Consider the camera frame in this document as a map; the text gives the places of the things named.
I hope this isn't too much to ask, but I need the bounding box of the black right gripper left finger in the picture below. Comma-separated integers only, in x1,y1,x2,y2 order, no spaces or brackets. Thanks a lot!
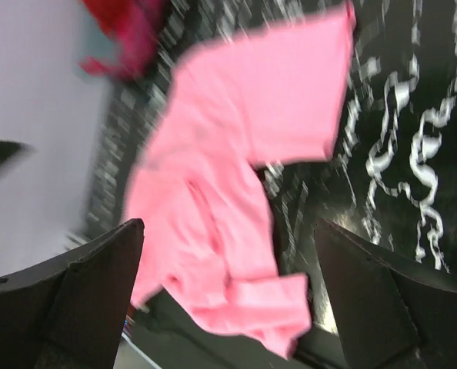
0,219,144,368

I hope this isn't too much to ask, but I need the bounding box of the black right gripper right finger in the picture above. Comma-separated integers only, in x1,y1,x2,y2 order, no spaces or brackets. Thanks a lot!
315,219,457,368

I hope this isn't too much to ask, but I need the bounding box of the black marble pattern mat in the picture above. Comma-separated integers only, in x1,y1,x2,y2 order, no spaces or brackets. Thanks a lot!
85,0,457,369

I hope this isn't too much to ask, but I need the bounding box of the pink t-shirt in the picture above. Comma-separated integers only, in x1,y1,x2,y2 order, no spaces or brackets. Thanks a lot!
125,2,355,357

